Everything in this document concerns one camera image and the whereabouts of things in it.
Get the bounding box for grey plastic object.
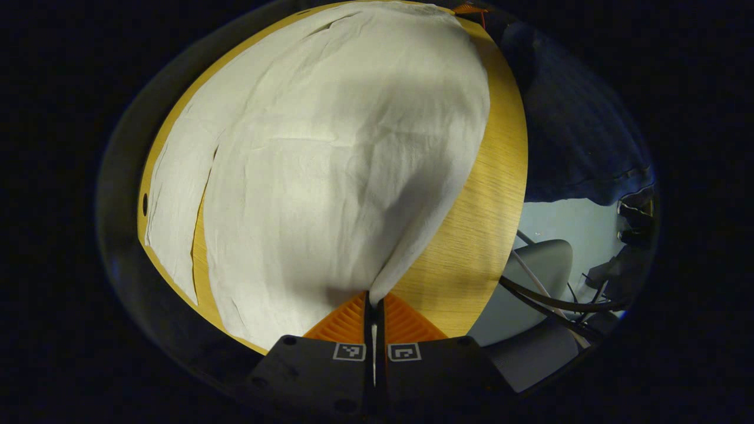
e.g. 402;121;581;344
484;319;583;393

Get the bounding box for person's dark blue clothing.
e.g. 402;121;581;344
498;21;656;206

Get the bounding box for black device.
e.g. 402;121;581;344
615;185;656;249

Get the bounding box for white cable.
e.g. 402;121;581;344
510;230;592;349

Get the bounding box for black cable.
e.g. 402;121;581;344
498;274;626;314

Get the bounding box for white jeans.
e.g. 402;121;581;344
144;0;492;352

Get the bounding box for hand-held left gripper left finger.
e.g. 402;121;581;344
246;291;376;416

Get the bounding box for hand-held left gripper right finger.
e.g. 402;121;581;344
376;292;514;415

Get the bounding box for grey chair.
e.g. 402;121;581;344
508;238;574;298

